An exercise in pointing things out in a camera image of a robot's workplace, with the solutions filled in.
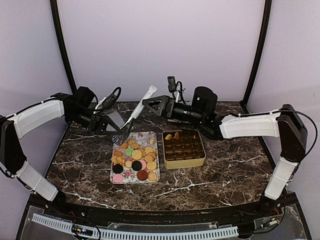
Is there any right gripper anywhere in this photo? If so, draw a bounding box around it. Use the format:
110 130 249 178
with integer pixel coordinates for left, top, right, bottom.
142 95 206 125

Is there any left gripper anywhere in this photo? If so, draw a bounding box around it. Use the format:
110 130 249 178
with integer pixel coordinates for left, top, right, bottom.
66 107 122 135

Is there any flower shaped cookie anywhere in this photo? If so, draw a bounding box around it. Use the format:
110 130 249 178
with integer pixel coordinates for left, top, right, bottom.
173 131 180 140

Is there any floral cookie tray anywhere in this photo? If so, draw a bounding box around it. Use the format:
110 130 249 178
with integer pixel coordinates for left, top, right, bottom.
110 131 161 185

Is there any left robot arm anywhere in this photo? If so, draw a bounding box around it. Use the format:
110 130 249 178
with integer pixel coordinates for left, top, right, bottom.
0 86 124 218

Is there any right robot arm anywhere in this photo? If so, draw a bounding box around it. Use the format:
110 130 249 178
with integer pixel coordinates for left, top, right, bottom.
142 86 308 217

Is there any silver tin lid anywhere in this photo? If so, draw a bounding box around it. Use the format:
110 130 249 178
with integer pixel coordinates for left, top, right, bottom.
107 110 125 128

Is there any green sandwich cookie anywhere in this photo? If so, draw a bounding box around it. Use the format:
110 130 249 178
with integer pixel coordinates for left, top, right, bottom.
125 147 135 157

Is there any dotted round yellow biscuit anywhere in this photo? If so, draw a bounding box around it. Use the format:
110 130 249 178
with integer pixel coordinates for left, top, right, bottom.
132 149 143 161

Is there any black sandwich cookie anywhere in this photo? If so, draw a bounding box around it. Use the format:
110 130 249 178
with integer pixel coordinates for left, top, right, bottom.
112 163 124 174
131 160 142 172

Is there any gold cookie tin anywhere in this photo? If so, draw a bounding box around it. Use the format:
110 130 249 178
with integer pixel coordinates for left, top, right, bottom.
161 129 207 169

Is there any pink sandwich cookie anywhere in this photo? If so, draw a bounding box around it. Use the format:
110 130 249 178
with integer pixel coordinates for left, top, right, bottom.
139 160 147 170
112 173 124 184

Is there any brown chocolate cookie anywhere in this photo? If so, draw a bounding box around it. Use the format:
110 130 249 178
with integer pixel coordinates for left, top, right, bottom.
137 170 148 181

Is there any swirl butter cookie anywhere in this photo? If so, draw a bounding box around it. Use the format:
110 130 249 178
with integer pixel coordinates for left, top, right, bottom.
147 171 158 182

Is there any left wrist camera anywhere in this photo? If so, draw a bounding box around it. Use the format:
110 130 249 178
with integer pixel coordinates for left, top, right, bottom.
94 93 118 110

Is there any white slotted cable duct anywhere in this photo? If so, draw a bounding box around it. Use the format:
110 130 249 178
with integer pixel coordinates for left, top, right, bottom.
31 213 239 240

